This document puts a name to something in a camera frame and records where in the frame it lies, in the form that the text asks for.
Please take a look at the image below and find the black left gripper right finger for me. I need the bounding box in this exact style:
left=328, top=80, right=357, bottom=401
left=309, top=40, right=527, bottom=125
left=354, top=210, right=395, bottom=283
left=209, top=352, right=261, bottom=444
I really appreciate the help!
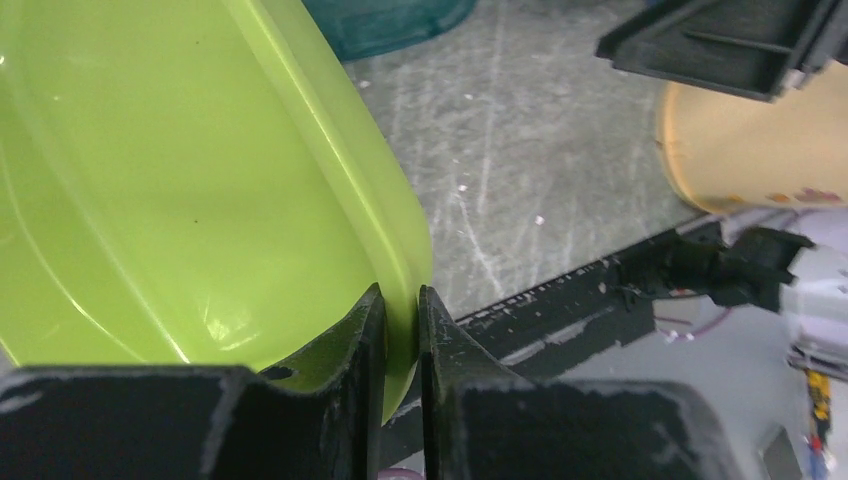
left=418, top=286, right=743, bottom=479

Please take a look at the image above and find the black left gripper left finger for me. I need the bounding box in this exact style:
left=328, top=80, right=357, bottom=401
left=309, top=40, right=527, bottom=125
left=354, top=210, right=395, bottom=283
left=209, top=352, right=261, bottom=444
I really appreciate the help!
left=1, top=286, right=387, bottom=479

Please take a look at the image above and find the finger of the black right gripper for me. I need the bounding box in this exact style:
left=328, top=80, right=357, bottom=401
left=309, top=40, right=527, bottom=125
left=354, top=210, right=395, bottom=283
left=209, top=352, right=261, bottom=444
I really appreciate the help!
left=595, top=0, right=845, bottom=102

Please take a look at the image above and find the cream cartoon bucket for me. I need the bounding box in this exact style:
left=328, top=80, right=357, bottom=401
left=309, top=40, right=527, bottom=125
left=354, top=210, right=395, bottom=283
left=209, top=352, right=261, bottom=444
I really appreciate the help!
left=655, top=62, right=847, bottom=213

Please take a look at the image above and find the lime green basket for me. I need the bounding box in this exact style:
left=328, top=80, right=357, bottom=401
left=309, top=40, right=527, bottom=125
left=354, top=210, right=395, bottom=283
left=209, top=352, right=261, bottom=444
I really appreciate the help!
left=1, top=1, right=432, bottom=416

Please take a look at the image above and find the dark green basket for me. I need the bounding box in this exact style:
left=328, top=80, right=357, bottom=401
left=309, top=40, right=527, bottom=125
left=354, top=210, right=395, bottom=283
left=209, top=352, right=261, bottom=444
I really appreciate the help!
left=303, top=0, right=476, bottom=62

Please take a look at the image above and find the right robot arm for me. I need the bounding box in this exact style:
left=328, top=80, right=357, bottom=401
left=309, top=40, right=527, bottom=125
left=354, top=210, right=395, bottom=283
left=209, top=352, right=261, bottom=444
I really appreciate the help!
left=596, top=1, right=847, bottom=380

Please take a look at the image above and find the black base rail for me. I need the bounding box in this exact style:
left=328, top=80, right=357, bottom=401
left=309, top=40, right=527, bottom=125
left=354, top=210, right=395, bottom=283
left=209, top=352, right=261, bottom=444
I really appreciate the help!
left=383, top=222, right=722, bottom=461

